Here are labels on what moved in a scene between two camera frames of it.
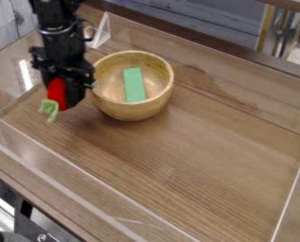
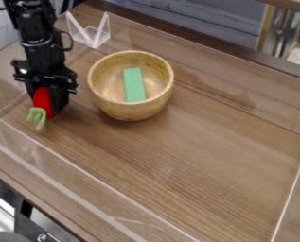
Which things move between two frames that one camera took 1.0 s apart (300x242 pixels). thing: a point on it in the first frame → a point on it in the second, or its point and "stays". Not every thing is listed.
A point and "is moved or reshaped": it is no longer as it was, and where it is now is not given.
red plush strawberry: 57,92 is moved or reshaped
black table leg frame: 25,225 stays
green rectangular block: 133,81 stays
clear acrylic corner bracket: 101,34 stays
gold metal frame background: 282,31 stays
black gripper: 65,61 → 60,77
